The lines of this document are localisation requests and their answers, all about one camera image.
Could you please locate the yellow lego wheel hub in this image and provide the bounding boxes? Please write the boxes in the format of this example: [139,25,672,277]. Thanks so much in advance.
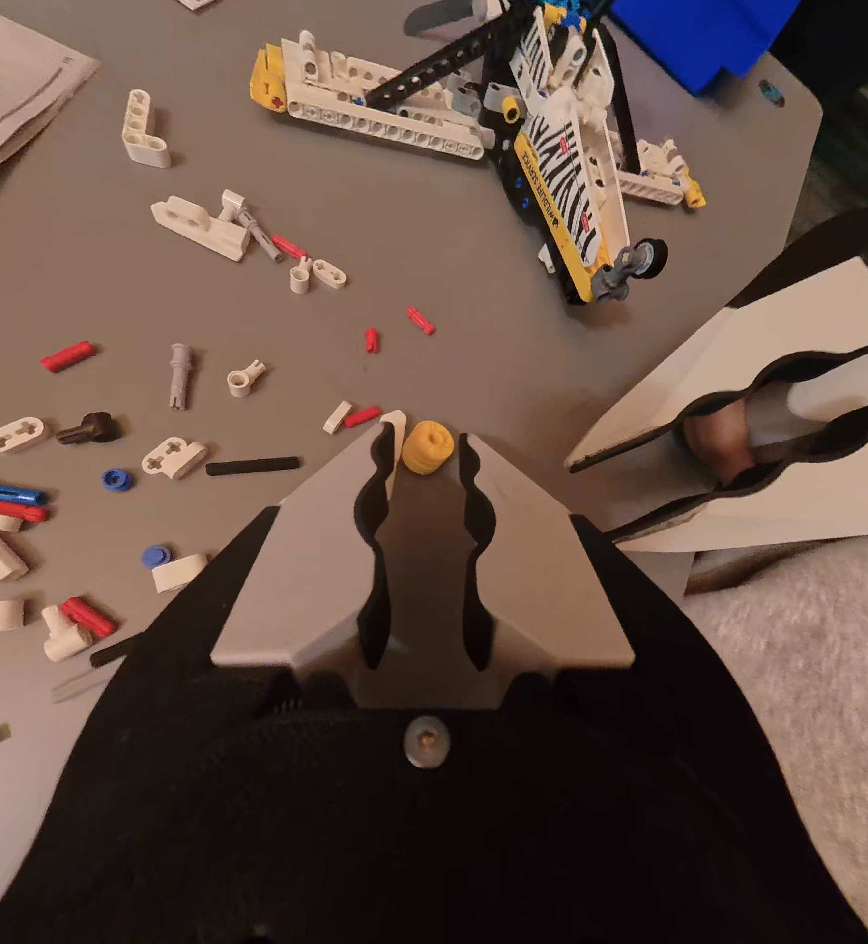
[402,419,456,475]

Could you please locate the scattered small lego pieces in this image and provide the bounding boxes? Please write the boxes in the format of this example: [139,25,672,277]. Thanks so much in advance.
[0,188,438,764]

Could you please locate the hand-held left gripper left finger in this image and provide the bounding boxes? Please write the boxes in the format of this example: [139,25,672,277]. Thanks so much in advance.
[210,424,397,672]

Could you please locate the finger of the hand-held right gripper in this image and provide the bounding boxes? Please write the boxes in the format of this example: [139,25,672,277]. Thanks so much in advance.
[561,254,868,474]
[609,397,868,556]

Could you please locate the blue plastic bin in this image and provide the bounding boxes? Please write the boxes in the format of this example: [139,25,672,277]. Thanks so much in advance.
[606,0,804,98]

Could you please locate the lego airplane model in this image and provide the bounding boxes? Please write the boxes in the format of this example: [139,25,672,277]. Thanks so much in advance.
[250,0,708,307]

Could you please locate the white angled lego beam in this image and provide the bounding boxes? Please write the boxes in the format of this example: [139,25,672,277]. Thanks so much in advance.
[121,88,173,170]

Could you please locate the lego instruction booklet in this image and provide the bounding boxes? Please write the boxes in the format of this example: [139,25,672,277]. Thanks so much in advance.
[0,0,102,189]

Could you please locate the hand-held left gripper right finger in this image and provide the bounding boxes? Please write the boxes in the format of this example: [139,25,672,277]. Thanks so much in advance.
[458,432,637,674]

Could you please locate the person's right hand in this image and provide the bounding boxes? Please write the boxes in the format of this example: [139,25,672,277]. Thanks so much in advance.
[681,400,758,488]

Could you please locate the white lego bracket piece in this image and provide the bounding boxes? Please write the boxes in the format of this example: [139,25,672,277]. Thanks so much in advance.
[149,195,251,264]

